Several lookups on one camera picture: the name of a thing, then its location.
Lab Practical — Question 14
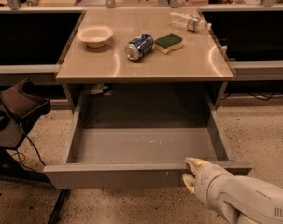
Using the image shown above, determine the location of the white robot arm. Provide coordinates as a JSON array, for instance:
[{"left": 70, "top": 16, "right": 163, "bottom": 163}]
[{"left": 182, "top": 158, "right": 283, "bottom": 224}]

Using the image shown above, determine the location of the clear plastic bottle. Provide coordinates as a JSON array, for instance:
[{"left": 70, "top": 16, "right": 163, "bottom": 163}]
[{"left": 170, "top": 12, "right": 211, "bottom": 33}]

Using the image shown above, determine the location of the black cable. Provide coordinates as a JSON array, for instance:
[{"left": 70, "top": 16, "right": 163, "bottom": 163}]
[{"left": 11, "top": 121, "right": 55, "bottom": 175}]

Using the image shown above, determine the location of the green yellow sponge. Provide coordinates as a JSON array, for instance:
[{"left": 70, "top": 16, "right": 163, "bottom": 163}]
[{"left": 154, "top": 33, "right": 183, "bottom": 54}]

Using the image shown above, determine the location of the white paper bowl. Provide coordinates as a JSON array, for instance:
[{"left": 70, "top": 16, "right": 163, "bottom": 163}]
[{"left": 77, "top": 25, "right": 113, "bottom": 48}]

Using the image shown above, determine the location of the grey top drawer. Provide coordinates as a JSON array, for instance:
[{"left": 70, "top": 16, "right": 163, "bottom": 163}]
[{"left": 42, "top": 89, "right": 253, "bottom": 190}]

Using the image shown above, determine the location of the black metal stand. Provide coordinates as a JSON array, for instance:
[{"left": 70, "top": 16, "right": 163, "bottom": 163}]
[{"left": 0, "top": 110, "right": 72, "bottom": 224}]

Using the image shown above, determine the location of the brown cradle on stand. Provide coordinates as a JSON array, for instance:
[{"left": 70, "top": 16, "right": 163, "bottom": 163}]
[{"left": 0, "top": 79, "right": 51, "bottom": 128}]

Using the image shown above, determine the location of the blue soda can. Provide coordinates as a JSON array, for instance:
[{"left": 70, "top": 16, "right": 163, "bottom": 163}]
[{"left": 125, "top": 34, "right": 154, "bottom": 61}]

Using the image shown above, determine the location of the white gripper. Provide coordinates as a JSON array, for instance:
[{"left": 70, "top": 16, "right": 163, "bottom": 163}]
[{"left": 182, "top": 157, "right": 238, "bottom": 217}]

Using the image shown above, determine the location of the grey drawer cabinet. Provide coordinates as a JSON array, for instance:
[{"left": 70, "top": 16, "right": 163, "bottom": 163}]
[{"left": 55, "top": 7, "right": 235, "bottom": 133}]

